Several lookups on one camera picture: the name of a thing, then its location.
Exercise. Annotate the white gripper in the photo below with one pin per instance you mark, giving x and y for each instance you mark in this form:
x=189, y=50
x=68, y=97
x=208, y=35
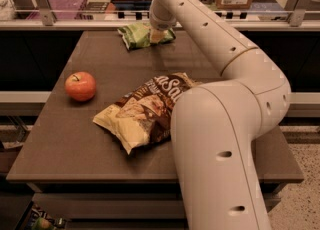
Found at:
x=162, y=21

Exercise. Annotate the green jalapeno chip bag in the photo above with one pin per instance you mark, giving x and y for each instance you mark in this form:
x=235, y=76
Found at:
x=137, y=35

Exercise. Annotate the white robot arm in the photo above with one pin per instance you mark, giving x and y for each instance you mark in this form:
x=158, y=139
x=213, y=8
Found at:
x=214, y=124

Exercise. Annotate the brown sea salt chip bag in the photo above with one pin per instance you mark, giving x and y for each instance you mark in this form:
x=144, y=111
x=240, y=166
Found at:
x=143, y=116

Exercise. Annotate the red apple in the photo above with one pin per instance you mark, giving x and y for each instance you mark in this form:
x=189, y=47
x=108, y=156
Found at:
x=80, y=86

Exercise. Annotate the purple plastic crate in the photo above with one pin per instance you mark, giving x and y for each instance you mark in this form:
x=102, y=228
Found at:
x=68, y=9

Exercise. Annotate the brown table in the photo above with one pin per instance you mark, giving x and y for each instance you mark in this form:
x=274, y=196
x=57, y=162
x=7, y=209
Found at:
x=67, y=147

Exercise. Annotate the left metal railing bracket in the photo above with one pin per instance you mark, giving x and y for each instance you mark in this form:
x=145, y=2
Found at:
x=47, y=16

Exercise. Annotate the metal railing bracket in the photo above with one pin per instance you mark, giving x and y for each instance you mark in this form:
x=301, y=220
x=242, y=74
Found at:
x=297, y=10
x=47, y=16

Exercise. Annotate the right metal railing bracket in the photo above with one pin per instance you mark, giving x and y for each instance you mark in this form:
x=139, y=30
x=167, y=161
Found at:
x=297, y=10

